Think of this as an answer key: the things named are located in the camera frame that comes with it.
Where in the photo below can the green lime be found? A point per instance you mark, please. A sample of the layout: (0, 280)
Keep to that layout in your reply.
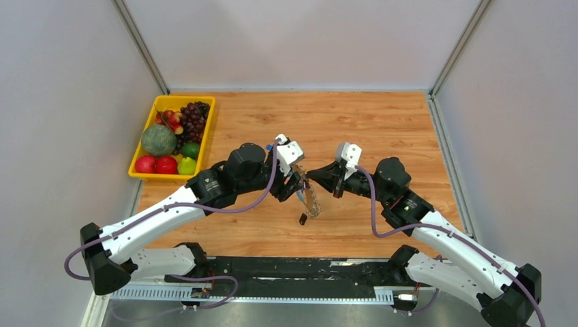
(191, 150)

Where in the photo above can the aluminium frame rail front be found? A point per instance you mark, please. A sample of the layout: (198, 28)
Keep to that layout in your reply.
(189, 264)

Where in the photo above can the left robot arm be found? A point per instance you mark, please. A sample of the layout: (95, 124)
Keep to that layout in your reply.
(115, 254)

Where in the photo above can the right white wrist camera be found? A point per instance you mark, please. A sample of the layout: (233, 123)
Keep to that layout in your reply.
(348, 154)

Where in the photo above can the green melon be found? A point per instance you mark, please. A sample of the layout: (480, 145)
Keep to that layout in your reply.
(158, 140)

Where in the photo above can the small red fruits cluster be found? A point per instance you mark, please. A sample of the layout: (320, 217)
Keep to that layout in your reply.
(170, 119)

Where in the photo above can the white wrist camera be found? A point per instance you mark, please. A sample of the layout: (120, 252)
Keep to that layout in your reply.
(348, 154)
(289, 153)

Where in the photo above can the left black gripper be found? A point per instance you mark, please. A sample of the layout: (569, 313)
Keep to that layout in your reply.
(283, 191)

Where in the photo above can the red apple left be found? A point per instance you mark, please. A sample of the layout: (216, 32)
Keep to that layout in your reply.
(145, 164)

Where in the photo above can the dark purple grape bunch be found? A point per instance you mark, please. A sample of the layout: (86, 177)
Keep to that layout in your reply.
(193, 119)

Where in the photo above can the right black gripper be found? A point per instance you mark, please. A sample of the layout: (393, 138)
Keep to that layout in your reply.
(330, 176)

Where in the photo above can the silver crescent key organizer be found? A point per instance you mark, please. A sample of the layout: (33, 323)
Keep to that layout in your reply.
(313, 208)

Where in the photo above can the red apple right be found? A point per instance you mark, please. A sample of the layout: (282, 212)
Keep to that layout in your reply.
(166, 165)

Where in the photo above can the black key fob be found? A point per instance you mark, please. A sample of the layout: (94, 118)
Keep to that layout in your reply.
(303, 219)

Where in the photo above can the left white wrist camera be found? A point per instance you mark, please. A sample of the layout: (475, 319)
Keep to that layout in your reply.
(289, 153)

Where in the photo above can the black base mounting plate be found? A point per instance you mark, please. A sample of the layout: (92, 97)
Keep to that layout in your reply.
(277, 277)

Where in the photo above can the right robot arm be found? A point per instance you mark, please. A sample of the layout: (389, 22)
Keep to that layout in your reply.
(504, 293)

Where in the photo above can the red apple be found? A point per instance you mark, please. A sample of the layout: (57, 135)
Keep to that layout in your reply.
(145, 164)
(166, 165)

